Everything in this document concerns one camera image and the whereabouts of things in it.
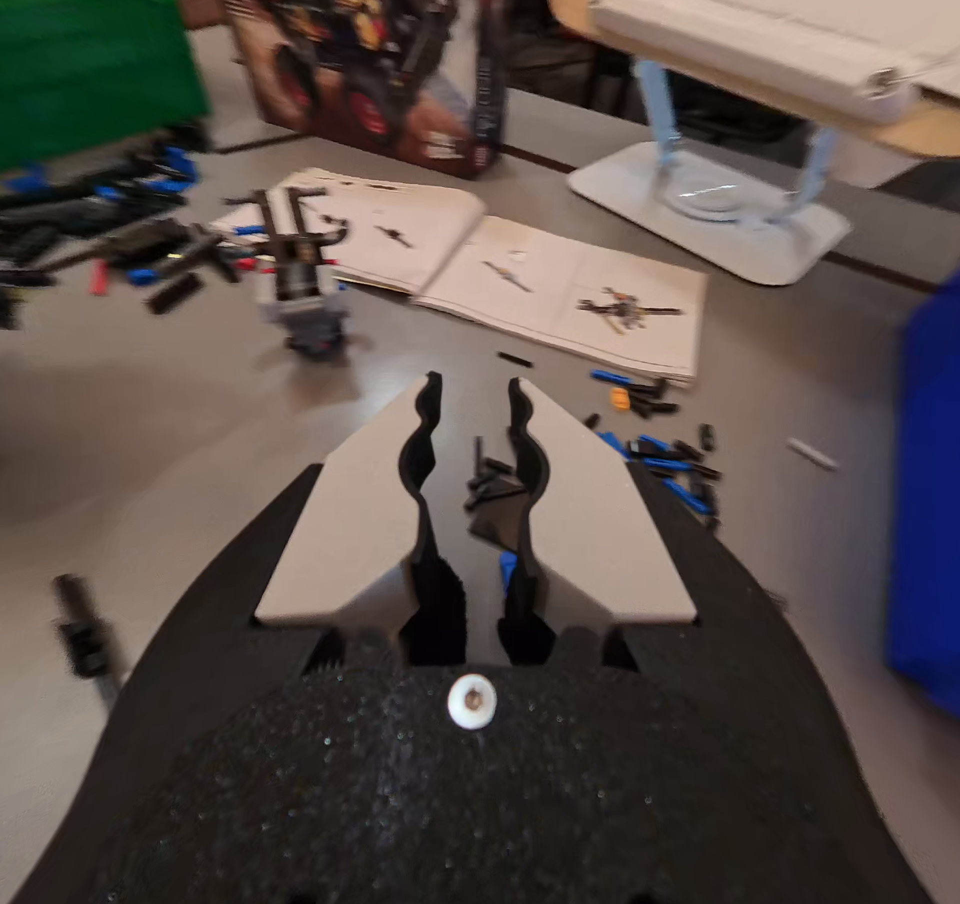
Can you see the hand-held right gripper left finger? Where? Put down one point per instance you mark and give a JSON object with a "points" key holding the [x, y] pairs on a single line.
{"points": [[345, 529]]}

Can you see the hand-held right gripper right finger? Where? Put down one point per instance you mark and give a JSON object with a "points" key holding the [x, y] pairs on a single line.
{"points": [[600, 537]]}

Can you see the small pile of lego pieces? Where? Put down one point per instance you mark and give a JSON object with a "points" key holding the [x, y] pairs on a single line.
{"points": [[664, 462]]}

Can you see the orange lego piece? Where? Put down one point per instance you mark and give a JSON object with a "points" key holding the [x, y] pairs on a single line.
{"points": [[619, 399]]}

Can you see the black lego pin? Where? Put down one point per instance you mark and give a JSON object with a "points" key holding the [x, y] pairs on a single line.
{"points": [[514, 359]]}

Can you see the white lego pin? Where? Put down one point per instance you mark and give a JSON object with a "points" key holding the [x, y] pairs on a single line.
{"points": [[812, 454]]}

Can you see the grey and black lego assembly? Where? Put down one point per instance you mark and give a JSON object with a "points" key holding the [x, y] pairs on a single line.
{"points": [[300, 297]]}

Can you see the long black lego axle piece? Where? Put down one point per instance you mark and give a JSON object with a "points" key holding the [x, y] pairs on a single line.
{"points": [[82, 634]]}

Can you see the large pile of lego pieces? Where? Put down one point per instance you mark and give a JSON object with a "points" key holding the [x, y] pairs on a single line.
{"points": [[97, 222]]}

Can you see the lego set box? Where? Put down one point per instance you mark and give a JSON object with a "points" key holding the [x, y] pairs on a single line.
{"points": [[360, 57]]}

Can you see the open instruction booklet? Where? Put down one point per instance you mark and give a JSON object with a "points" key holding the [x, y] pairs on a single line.
{"points": [[427, 233]]}

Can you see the white stand with blue legs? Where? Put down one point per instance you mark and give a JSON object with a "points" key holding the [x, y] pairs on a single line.
{"points": [[720, 244]]}

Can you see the blue plastic bin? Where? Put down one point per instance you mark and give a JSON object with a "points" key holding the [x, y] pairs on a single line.
{"points": [[930, 507]]}

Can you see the green plastic bin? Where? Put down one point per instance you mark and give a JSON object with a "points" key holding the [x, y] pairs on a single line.
{"points": [[90, 57]]}

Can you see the white stand with laptop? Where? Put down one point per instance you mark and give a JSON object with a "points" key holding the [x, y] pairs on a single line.
{"points": [[750, 19]]}

